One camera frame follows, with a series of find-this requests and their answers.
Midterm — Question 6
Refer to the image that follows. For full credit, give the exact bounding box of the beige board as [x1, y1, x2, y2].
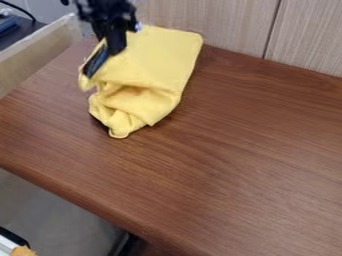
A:
[0, 12, 87, 98]

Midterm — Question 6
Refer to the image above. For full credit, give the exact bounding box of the black cable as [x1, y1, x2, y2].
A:
[6, 0, 39, 22]

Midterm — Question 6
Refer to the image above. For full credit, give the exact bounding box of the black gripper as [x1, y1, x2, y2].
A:
[70, 0, 142, 80]

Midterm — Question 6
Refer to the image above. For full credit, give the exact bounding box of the black desk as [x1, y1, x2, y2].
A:
[0, 14, 49, 52]

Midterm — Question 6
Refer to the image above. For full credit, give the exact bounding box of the yellow cloth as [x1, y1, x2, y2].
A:
[77, 25, 205, 140]

